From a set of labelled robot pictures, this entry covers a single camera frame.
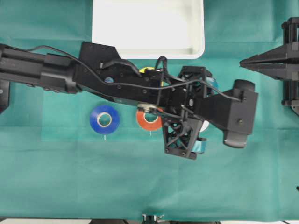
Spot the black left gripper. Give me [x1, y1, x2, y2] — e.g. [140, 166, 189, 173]
[161, 76, 218, 160]

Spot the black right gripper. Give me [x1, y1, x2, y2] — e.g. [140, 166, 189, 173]
[240, 17, 299, 108]

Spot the white tape roll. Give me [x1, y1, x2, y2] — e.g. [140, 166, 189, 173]
[200, 120, 209, 132]

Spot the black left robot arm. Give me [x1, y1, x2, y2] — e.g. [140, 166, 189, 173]
[0, 42, 217, 160]

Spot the orange tape roll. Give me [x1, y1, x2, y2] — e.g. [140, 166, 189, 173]
[136, 111, 162, 131]

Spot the yellow tape roll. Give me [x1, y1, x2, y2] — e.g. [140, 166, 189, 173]
[139, 67, 155, 73]

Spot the blue tape roll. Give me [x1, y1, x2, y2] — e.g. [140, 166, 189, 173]
[90, 105, 120, 135]

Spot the white plastic tray case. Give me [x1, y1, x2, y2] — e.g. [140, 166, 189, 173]
[92, 0, 205, 59]

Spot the black camera cable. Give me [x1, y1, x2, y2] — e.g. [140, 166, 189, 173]
[25, 45, 243, 103]

